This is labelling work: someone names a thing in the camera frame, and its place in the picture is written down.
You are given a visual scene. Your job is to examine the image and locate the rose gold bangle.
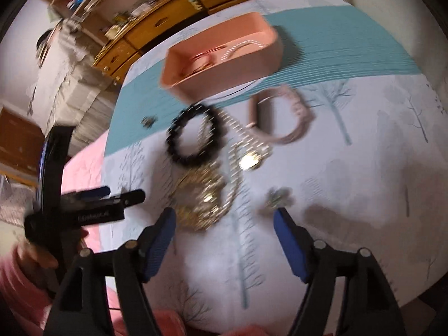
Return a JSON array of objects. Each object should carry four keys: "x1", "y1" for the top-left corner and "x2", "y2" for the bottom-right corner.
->
[{"x1": 190, "y1": 45, "x2": 229, "y2": 75}]

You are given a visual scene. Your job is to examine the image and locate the white fabric pile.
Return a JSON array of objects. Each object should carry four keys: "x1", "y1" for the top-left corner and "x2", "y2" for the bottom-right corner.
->
[{"x1": 31, "y1": 19, "x2": 121, "y2": 148}]

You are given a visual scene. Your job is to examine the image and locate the white bead bracelet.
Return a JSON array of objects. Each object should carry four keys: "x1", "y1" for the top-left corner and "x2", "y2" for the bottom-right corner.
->
[{"x1": 221, "y1": 39, "x2": 267, "y2": 61}]

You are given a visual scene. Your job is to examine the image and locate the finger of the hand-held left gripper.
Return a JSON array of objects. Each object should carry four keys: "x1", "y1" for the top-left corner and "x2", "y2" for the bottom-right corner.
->
[
  {"x1": 103, "y1": 189, "x2": 146, "y2": 211},
  {"x1": 61, "y1": 186, "x2": 111, "y2": 204}
]

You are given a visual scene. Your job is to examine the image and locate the person's left hand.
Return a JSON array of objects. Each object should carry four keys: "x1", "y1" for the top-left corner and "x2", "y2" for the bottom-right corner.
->
[{"x1": 14, "y1": 228, "x2": 90, "y2": 271}]

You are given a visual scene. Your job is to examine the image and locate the gold chain necklace pile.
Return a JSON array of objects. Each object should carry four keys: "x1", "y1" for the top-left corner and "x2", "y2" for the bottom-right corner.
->
[{"x1": 171, "y1": 154, "x2": 246, "y2": 232}]

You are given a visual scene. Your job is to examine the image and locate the wooden drawer cabinet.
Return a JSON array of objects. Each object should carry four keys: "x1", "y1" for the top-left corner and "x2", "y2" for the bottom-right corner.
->
[{"x1": 92, "y1": 0, "x2": 274, "y2": 85}]

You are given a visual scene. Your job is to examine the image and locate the black bead bracelet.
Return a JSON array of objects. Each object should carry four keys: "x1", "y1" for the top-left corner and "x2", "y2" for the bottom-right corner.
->
[{"x1": 166, "y1": 103, "x2": 229, "y2": 166}]

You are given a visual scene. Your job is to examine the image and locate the pink blanket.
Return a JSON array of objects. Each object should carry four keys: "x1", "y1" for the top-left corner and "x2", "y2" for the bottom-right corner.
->
[{"x1": 60, "y1": 130, "x2": 121, "y2": 254}]

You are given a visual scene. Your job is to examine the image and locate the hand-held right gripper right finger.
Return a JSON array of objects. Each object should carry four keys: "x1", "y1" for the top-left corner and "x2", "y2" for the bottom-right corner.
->
[{"x1": 273, "y1": 207, "x2": 408, "y2": 336}]

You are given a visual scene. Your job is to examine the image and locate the pink jewelry box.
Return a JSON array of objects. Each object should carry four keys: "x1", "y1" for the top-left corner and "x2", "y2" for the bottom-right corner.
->
[{"x1": 159, "y1": 11, "x2": 282, "y2": 101}]

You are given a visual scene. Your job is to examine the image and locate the brown wooden door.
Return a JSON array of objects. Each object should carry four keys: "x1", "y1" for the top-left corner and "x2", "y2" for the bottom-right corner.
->
[{"x1": 0, "y1": 107, "x2": 47, "y2": 187}]

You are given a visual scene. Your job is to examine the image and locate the small green brooch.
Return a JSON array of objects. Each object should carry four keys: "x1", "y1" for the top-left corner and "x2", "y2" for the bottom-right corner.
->
[{"x1": 260, "y1": 186, "x2": 295, "y2": 215}]

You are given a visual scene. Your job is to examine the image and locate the tree printed bed sheet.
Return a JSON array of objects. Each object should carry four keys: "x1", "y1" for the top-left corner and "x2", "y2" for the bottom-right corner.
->
[{"x1": 98, "y1": 0, "x2": 446, "y2": 334}]

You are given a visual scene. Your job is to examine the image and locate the person's left forearm pink sleeve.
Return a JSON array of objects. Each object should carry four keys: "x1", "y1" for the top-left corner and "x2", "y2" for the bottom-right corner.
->
[{"x1": 0, "y1": 247, "x2": 58, "y2": 336}]

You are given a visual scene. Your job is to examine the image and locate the pink strap watch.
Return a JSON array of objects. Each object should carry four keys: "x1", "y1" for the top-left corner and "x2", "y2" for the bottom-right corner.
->
[{"x1": 247, "y1": 85, "x2": 316, "y2": 145}]

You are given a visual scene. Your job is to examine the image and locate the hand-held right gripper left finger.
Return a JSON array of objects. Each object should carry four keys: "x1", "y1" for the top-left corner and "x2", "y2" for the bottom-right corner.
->
[{"x1": 44, "y1": 207, "x2": 183, "y2": 336}]

